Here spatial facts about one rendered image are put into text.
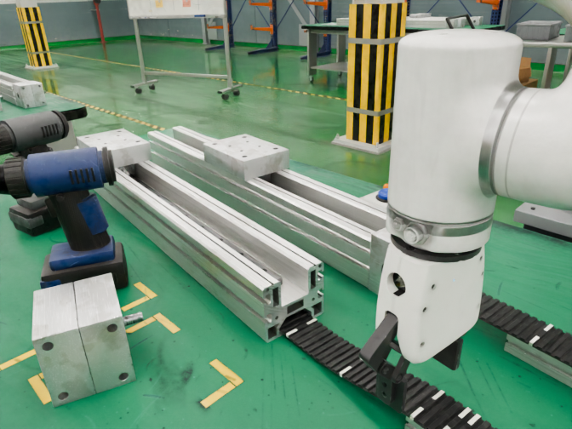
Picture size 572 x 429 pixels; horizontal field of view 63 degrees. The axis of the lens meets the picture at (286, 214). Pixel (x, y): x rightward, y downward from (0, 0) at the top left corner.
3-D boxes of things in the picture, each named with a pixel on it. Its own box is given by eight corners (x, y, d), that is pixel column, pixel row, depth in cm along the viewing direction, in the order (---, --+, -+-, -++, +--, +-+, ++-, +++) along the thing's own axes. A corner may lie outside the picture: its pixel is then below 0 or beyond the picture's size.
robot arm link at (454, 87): (522, 202, 38) (420, 176, 44) (557, 27, 32) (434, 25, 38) (477, 239, 33) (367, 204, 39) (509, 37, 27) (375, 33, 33)
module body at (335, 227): (410, 266, 77) (414, 220, 73) (368, 288, 71) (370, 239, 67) (185, 155, 134) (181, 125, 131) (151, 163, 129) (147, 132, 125)
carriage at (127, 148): (154, 171, 105) (149, 141, 102) (105, 183, 99) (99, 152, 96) (128, 155, 117) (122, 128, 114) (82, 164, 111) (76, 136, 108)
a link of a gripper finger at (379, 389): (387, 373, 39) (382, 429, 42) (412, 356, 41) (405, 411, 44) (359, 352, 42) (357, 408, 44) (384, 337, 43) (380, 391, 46)
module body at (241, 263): (323, 312, 66) (323, 260, 63) (265, 343, 61) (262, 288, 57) (119, 170, 124) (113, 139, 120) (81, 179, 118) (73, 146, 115)
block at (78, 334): (157, 374, 56) (144, 309, 52) (54, 408, 52) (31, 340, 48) (142, 326, 65) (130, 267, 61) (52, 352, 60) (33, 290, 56)
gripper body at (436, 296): (437, 263, 34) (422, 380, 39) (511, 222, 40) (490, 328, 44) (362, 228, 39) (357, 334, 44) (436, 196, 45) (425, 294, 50)
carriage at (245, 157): (289, 180, 97) (288, 149, 95) (245, 194, 91) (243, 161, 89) (247, 162, 109) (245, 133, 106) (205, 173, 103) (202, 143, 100)
